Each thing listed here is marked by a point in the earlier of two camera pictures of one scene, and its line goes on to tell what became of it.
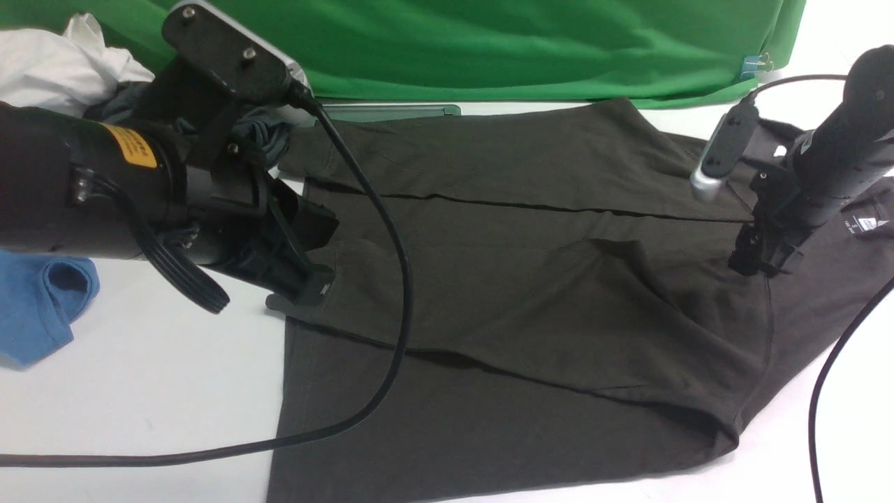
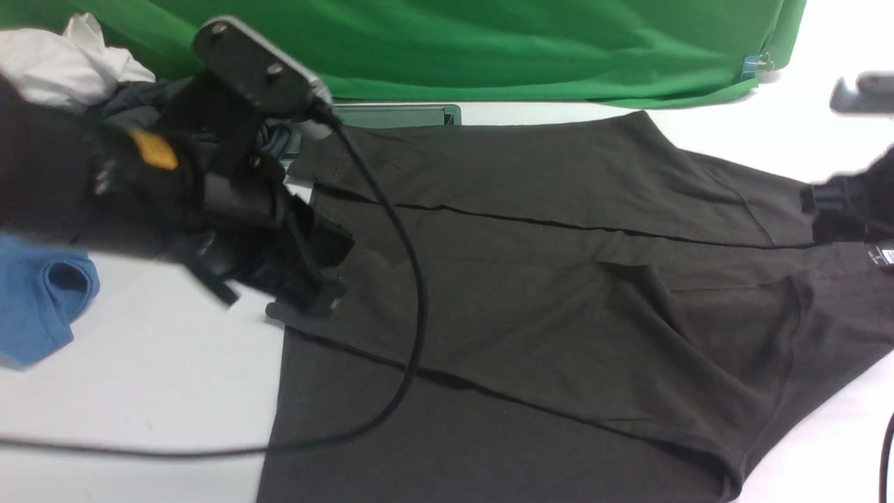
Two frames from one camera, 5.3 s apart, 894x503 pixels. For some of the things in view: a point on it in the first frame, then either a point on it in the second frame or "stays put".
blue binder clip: [752, 64] stays put
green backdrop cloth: [656, 52] stays put
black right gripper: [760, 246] -> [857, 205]
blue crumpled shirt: [40, 296] stays put
